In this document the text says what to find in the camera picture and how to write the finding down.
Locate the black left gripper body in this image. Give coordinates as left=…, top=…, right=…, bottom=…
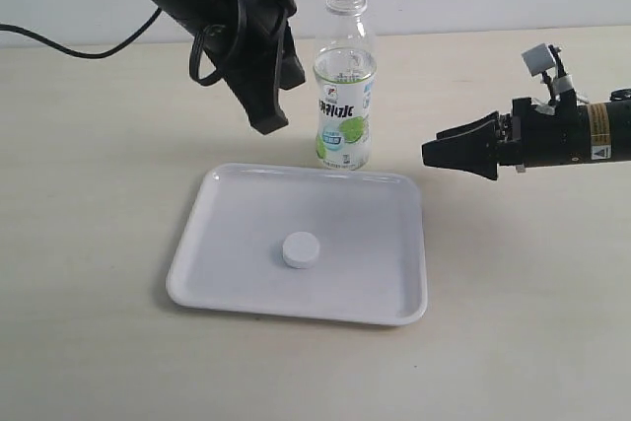
left=162, top=0, right=299, bottom=71

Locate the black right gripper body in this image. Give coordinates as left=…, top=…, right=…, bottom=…
left=497, top=97, right=592, bottom=170

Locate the clear plastic water bottle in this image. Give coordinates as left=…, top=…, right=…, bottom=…
left=313, top=0, right=377, bottom=170

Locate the white bottle cap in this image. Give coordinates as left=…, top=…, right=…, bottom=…
left=282, top=231, right=320, bottom=269

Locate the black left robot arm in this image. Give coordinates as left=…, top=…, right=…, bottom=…
left=152, top=0, right=306, bottom=135

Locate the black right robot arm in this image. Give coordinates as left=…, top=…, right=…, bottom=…
left=420, top=89, right=630, bottom=181

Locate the white rectangular tray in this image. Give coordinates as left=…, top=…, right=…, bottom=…
left=165, top=163, right=428, bottom=326

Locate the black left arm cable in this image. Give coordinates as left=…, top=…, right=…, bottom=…
left=0, top=0, right=247, bottom=88

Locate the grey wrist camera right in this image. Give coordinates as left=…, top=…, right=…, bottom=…
left=522, top=43, right=577, bottom=106

